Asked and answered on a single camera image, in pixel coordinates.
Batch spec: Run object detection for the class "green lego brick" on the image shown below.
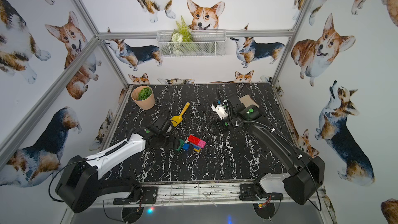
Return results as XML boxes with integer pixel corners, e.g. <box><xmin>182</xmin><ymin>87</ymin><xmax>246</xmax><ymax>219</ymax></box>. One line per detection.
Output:
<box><xmin>175</xmin><ymin>139</ymin><xmax>185</xmax><ymax>152</ymax></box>

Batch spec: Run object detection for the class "dark blue small lego brick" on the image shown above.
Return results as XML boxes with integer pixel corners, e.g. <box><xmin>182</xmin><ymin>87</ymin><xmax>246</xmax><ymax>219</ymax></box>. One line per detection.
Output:
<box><xmin>182</xmin><ymin>143</ymin><xmax>190</xmax><ymax>151</ymax></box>

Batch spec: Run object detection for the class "red lego brick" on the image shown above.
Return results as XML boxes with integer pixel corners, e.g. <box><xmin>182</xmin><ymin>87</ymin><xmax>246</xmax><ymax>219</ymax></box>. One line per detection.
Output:
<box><xmin>188</xmin><ymin>135</ymin><xmax>201</xmax><ymax>146</ymax></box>

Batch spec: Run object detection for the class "pink small lego brick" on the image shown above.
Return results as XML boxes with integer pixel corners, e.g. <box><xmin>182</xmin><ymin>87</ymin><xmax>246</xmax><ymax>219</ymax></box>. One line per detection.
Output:
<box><xmin>198</xmin><ymin>140</ymin><xmax>206</xmax><ymax>148</ymax></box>

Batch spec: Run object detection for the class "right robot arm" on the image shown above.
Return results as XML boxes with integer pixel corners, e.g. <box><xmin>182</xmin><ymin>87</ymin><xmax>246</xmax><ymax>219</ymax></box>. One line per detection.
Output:
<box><xmin>211</xmin><ymin>95</ymin><xmax>325</xmax><ymax>205</ymax></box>

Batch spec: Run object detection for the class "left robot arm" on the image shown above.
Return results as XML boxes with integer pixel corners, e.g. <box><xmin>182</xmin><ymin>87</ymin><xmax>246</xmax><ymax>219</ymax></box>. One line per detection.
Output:
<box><xmin>50</xmin><ymin>117</ymin><xmax>177</xmax><ymax>213</ymax></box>

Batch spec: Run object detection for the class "cream canvas work glove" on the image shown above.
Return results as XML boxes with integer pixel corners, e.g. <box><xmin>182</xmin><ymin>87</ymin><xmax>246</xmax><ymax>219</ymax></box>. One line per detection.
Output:
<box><xmin>239</xmin><ymin>95</ymin><xmax>260</xmax><ymax>108</ymax></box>

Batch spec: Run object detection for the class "yellow toy shovel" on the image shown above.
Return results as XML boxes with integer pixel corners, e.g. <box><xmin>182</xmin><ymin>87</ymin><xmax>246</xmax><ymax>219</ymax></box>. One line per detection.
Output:
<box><xmin>171</xmin><ymin>102</ymin><xmax>190</xmax><ymax>127</ymax></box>

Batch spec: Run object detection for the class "terracotta pot with green plant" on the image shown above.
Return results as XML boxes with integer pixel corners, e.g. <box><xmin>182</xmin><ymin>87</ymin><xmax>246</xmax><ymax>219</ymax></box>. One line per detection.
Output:
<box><xmin>131</xmin><ymin>86</ymin><xmax>155</xmax><ymax>110</ymax></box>

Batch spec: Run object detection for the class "green fern with white flower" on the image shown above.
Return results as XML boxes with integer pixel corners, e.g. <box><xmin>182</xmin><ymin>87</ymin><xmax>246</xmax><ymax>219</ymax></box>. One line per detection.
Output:
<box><xmin>171</xmin><ymin>16</ymin><xmax>194</xmax><ymax>56</ymax></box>

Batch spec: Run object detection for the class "white wire wall basket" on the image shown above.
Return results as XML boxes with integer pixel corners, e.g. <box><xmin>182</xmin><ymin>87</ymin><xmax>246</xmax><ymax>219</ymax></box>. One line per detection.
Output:
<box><xmin>157</xmin><ymin>30</ymin><xmax>227</xmax><ymax>58</ymax></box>

